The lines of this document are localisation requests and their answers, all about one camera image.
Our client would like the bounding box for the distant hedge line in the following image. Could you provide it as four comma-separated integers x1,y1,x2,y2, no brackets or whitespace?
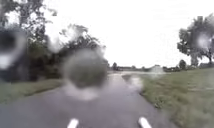
107,59,214,73

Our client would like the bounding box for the grey asphalt path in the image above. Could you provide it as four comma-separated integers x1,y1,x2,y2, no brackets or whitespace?
0,72,178,128

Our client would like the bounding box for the robot's own part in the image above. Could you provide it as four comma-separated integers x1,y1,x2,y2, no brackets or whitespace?
138,116,153,128

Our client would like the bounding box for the row of trees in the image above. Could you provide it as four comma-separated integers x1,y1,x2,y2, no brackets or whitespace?
0,0,110,83

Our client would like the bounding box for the grass field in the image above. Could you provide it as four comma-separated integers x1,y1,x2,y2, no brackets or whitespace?
122,67,214,128

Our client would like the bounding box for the grass verge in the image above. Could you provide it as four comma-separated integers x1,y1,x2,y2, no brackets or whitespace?
0,78,65,105

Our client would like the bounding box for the large tree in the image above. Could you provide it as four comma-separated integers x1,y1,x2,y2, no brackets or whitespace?
176,13,214,67

